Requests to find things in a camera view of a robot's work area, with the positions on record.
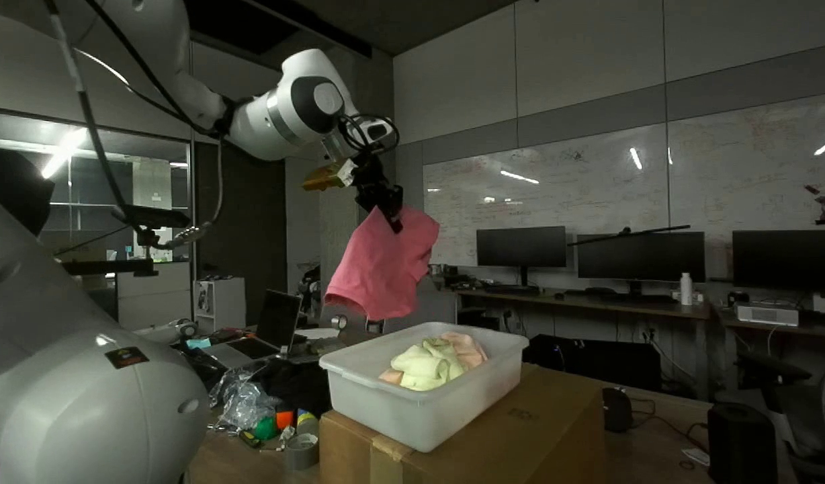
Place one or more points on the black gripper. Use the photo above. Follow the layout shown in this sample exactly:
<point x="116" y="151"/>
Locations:
<point x="374" y="190"/>

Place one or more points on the pink t-shirt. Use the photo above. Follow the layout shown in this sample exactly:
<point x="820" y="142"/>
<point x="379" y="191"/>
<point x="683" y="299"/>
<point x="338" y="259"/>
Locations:
<point x="379" y="271"/>

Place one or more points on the peach towel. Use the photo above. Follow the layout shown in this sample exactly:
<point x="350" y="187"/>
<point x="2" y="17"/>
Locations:
<point x="464" y="346"/>

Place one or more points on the light yellow t-shirt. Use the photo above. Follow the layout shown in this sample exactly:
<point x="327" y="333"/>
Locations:
<point x="424" y="368"/>

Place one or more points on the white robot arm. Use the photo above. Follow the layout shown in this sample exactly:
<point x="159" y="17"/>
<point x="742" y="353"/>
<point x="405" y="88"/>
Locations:
<point x="81" y="399"/>

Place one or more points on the white plastic box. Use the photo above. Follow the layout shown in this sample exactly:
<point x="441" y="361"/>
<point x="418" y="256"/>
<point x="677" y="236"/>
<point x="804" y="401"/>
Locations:
<point x="421" y="421"/>

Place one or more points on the brown cardboard box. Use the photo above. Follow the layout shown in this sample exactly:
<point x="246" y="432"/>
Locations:
<point x="550" y="429"/>

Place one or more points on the black laptop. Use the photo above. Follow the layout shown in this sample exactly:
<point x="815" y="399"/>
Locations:
<point x="276" y="327"/>

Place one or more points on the left black monitor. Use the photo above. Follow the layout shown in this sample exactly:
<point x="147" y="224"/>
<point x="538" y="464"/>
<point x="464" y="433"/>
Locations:
<point x="540" y="245"/>

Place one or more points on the black monitor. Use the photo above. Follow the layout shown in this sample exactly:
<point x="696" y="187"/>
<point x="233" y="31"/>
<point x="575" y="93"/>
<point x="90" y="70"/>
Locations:
<point x="640" y="256"/>
<point x="540" y="245"/>
<point x="780" y="259"/>

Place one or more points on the wooden desk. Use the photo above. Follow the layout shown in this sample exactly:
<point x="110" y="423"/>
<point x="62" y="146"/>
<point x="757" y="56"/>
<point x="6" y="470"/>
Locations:
<point x="645" y="308"/>

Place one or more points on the crumpled clear plastic bottle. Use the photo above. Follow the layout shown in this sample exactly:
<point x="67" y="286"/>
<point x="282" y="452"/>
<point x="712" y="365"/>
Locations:
<point x="241" y="405"/>

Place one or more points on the middle black monitor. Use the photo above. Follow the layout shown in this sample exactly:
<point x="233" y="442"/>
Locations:
<point x="640" y="256"/>

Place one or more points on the white bottle on desk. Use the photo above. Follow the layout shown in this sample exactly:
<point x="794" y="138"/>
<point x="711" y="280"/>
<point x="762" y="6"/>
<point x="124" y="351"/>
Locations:
<point x="686" y="290"/>

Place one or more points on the right black monitor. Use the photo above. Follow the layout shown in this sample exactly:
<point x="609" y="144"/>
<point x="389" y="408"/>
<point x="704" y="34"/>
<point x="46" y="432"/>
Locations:
<point x="780" y="259"/>

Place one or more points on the white device on desk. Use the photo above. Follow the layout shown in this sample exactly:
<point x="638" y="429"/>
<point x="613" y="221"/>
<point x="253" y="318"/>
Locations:
<point x="767" y="317"/>

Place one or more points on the black cylinder speaker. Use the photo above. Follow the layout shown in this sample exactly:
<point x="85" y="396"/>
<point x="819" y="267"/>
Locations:
<point x="742" y="447"/>

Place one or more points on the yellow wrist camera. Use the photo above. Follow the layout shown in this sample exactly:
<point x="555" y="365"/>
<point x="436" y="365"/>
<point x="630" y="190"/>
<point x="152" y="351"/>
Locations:
<point x="332" y="177"/>

